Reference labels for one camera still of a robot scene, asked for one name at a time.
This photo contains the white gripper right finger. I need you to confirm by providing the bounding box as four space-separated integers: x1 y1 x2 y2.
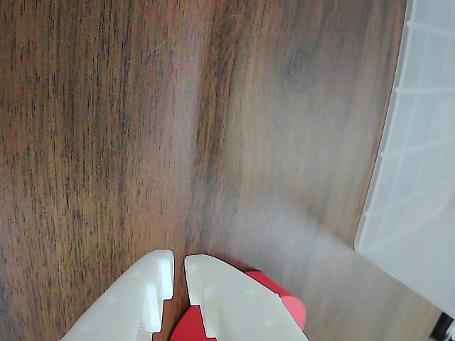
183 253 310 341

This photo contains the clear plastic storage box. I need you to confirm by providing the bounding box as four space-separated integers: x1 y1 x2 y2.
353 0 455 320

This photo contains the red tape roll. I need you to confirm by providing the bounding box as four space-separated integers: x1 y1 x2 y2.
170 269 307 341

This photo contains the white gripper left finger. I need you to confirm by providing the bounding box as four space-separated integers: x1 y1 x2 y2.
60 249 176 341

